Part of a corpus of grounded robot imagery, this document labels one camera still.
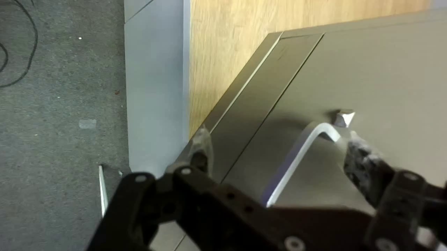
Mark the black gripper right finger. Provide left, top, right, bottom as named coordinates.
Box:
left=344, top=131, right=447, bottom=251

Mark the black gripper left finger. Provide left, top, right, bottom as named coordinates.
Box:
left=85, top=126, right=281, bottom=251

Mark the silver handle of holder drawer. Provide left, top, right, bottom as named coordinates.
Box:
left=264, top=108, right=358, bottom=209

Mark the beige drawer with label holder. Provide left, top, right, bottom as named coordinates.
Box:
left=221, top=8, right=447, bottom=220

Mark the silver vertical cabinet pull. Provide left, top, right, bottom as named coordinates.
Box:
left=97, top=163, right=124, bottom=217

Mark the white base cabinet wood top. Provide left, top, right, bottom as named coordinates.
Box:
left=123, top=0, right=435, bottom=251

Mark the beige metal file cabinet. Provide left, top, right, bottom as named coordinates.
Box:
left=166, top=29, right=327, bottom=186

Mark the black floor cable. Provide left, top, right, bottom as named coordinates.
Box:
left=0, top=0, right=39, bottom=89

